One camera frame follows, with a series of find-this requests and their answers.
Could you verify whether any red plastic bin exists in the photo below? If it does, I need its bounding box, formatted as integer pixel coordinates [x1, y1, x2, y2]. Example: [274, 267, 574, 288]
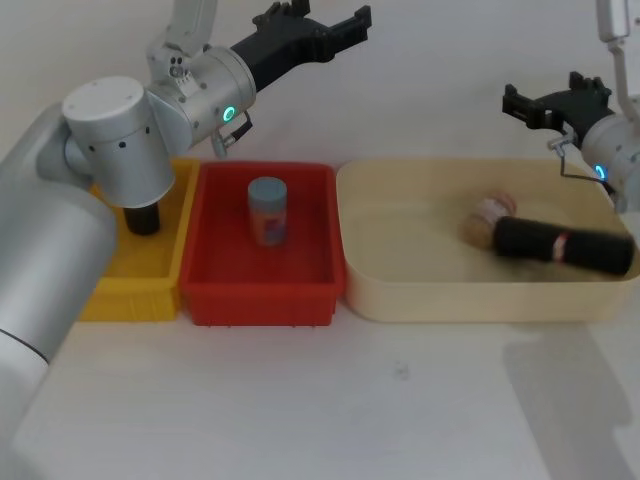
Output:
[178, 160, 348, 329]

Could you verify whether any black bottle with red band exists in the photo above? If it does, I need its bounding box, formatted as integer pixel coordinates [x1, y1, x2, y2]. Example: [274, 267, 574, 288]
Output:
[492, 215, 637, 278]

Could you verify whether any cream plastic bin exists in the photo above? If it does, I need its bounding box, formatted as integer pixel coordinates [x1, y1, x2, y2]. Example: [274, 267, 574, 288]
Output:
[334, 157, 640, 324]

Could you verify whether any jar with blue lid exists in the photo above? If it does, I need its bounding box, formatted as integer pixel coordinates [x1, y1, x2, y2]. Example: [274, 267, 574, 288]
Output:
[247, 177, 290, 248]

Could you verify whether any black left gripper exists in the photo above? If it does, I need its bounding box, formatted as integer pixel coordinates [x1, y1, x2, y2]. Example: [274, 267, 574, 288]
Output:
[229, 0, 374, 95]

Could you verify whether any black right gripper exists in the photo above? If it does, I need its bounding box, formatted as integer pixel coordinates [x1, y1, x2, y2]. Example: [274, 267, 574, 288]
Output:
[501, 71, 618, 147]

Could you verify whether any gripper dark cable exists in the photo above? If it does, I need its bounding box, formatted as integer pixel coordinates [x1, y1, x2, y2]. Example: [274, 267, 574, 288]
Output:
[547, 124, 617, 195]
[209, 109, 254, 159]

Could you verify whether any yellow plastic bin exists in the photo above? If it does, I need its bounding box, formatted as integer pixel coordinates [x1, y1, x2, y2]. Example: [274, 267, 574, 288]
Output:
[78, 157, 201, 323]

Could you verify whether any right gripper dark cable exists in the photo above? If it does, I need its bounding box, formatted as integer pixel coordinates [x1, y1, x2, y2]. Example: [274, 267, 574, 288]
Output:
[547, 124, 617, 195]

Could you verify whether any beige bottle with pink label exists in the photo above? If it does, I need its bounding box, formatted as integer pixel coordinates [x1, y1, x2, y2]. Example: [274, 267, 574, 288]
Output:
[462, 195, 519, 249]

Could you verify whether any small black cylinder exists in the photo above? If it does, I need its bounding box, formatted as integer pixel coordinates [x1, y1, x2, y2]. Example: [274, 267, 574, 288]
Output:
[123, 201, 162, 237]

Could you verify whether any left gripper dark cable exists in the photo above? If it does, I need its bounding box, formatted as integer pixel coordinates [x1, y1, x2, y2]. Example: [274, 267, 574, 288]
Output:
[209, 109, 254, 159]

